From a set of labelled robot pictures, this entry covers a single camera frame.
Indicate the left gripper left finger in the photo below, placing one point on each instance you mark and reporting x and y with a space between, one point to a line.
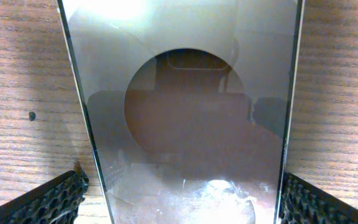
54 202

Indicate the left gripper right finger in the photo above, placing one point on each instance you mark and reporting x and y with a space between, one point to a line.
303 203

